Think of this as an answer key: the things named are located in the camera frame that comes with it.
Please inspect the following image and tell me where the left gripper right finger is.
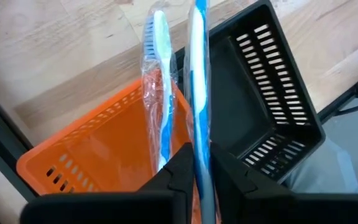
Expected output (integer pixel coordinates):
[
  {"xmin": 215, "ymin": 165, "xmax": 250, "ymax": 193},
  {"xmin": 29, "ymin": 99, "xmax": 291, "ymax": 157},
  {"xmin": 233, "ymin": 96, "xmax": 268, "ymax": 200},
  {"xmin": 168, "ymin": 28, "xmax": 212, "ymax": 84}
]
[{"xmin": 211, "ymin": 142, "xmax": 358, "ymax": 224}]

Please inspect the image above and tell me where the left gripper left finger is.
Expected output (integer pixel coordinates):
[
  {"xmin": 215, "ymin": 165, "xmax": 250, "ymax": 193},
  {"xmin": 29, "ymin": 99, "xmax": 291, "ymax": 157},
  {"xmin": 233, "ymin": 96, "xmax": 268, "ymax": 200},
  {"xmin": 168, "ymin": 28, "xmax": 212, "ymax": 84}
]
[{"xmin": 20, "ymin": 142, "xmax": 196, "ymax": 224}]

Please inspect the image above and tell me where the blue toothbrush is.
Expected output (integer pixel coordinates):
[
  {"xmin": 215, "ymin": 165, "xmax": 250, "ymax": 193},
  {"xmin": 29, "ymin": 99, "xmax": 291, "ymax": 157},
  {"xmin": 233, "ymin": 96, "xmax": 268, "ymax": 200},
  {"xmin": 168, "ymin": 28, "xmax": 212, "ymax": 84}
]
[
  {"xmin": 140, "ymin": 1, "xmax": 180, "ymax": 174},
  {"xmin": 186, "ymin": 0, "xmax": 219, "ymax": 224}
]

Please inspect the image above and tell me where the orange perforated plastic basket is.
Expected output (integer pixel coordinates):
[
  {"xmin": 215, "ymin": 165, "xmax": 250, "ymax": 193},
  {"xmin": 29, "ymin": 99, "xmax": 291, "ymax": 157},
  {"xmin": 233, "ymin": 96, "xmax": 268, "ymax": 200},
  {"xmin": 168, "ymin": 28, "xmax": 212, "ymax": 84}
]
[{"xmin": 16, "ymin": 70, "xmax": 203, "ymax": 224}]

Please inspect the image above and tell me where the black perforated plastic basket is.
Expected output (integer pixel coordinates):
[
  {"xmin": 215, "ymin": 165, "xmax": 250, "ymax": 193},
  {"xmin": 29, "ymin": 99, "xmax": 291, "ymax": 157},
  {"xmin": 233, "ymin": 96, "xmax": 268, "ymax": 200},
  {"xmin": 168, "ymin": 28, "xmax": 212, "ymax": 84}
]
[{"xmin": 174, "ymin": 0, "xmax": 326, "ymax": 184}]

